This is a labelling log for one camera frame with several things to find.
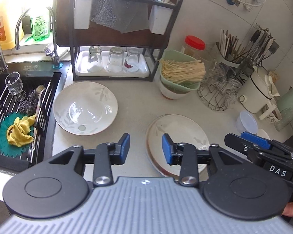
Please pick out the cut glass cup on rack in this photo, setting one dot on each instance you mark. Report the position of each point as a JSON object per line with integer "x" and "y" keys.
{"x": 230, "y": 93}

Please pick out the clear stemmed glass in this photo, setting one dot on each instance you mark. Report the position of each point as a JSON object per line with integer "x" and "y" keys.
{"x": 221, "y": 72}

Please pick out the red-lidded plastic jar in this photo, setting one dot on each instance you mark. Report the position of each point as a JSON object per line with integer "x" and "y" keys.
{"x": 194, "y": 45}

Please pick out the chrome gooseneck faucet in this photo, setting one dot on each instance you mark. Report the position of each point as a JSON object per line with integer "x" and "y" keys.
{"x": 54, "y": 41}

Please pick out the steel wool scrubber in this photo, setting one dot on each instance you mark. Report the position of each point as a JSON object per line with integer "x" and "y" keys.
{"x": 29, "y": 102}

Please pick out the black kitchen sink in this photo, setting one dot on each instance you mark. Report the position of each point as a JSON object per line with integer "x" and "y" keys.
{"x": 56, "y": 92}

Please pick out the white chopstick holder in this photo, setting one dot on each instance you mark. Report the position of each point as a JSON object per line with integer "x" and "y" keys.
{"x": 228, "y": 62}

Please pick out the brown wooden cutting board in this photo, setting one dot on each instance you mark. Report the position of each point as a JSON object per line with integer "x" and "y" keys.
{"x": 136, "y": 39}

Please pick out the patterned white mug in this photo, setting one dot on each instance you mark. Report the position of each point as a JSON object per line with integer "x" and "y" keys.
{"x": 274, "y": 115}

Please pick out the green flower-shaped mat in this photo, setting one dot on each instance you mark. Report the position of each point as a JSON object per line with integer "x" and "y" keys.
{"x": 5, "y": 126}

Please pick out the bundle of dry noodles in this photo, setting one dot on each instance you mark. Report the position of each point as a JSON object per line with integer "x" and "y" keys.
{"x": 183, "y": 70}

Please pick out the clear drinking glass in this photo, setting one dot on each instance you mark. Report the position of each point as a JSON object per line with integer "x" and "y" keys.
{"x": 94, "y": 58}
{"x": 115, "y": 59}

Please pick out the brown-rimmed leaf print plate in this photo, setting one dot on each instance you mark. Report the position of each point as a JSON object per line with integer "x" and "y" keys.
{"x": 185, "y": 129}

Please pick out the white drip tray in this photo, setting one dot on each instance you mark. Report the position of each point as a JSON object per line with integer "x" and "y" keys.
{"x": 105, "y": 74}

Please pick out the large leaf print plate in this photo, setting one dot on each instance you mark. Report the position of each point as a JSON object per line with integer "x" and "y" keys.
{"x": 85, "y": 109}

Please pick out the green detergent bottle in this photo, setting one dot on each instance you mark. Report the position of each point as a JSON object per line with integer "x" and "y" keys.
{"x": 40, "y": 25}

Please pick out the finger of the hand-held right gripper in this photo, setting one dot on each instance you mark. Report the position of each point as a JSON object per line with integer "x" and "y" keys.
{"x": 236, "y": 142}
{"x": 256, "y": 140}

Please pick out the textured clear glass jar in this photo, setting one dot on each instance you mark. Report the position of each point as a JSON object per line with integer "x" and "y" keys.
{"x": 211, "y": 53}

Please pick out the green bowl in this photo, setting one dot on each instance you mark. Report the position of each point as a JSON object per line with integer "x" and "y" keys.
{"x": 178, "y": 56}

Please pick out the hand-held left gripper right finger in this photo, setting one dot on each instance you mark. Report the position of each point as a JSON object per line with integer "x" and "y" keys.
{"x": 166, "y": 150}

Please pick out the orange detergent bottle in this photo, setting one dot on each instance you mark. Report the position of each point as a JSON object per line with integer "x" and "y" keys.
{"x": 2, "y": 31}

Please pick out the clear glass with red print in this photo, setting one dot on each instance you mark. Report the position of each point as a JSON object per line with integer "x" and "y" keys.
{"x": 132, "y": 61}

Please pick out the row of hanging kitchen utensils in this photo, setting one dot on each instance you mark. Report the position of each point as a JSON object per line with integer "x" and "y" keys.
{"x": 262, "y": 43}

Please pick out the roll-up sink drain rack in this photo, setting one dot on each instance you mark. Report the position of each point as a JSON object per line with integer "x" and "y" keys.
{"x": 42, "y": 107}

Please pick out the white enamel pot with lid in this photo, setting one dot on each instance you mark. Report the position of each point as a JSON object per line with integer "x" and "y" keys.
{"x": 255, "y": 90}

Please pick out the yellow cleaning cloth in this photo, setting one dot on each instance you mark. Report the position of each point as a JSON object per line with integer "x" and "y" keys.
{"x": 20, "y": 131}

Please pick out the white utensil holder box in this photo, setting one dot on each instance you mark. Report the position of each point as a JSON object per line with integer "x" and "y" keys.
{"x": 82, "y": 13}
{"x": 160, "y": 20}

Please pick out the grey dish cloth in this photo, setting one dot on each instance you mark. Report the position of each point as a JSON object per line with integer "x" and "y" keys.
{"x": 127, "y": 9}

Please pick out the small cut glass cup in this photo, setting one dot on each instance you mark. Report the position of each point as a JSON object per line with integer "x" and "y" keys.
{"x": 13, "y": 84}

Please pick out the white bowl with brown rim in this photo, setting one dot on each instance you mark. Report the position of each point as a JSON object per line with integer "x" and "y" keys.
{"x": 168, "y": 93}

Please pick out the bunch of chopsticks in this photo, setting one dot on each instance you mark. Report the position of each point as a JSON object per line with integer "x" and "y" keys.
{"x": 230, "y": 45}

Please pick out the black two-tier dish rack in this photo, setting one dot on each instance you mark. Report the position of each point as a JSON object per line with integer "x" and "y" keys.
{"x": 73, "y": 41}

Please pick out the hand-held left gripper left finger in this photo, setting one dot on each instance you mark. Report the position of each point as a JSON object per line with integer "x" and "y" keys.
{"x": 124, "y": 148}

